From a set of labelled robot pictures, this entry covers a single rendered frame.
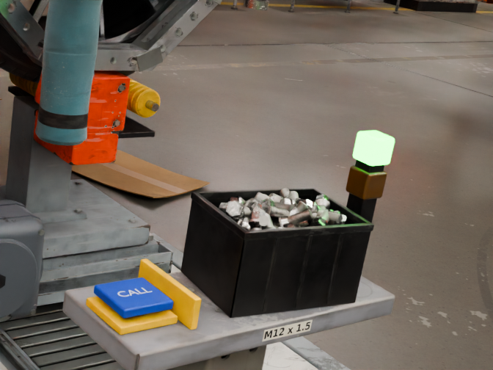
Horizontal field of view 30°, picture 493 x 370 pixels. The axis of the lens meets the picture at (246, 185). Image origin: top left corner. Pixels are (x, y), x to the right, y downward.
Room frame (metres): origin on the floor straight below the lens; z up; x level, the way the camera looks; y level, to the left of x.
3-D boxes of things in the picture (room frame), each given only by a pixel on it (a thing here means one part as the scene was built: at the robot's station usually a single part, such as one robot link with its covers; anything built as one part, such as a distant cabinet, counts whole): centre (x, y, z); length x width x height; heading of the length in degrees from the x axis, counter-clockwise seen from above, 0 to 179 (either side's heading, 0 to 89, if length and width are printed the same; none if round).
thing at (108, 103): (1.73, 0.35, 0.48); 0.16 x 0.12 x 0.17; 42
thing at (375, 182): (1.24, -0.16, 0.59); 0.04 x 0.04 x 0.04; 42
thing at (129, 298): (0.99, 0.11, 0.47); 0.07 x 0.07 x 0.02; 42
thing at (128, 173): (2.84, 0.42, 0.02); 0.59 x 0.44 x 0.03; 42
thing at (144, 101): (1.86, 0.30, 0.51); 0.29 x 0.06 x 0.06; 42
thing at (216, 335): (1.10, -0.02, 0.44); 0.43 x 0.17 x 0.03; 132
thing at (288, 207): (1.13, -0.05, 0.51); 0.20 x 0.14 x 0.13; 124
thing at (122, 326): (0.99, 0.11, 0.45); 0.08 x 0.08 x 0.01; 42
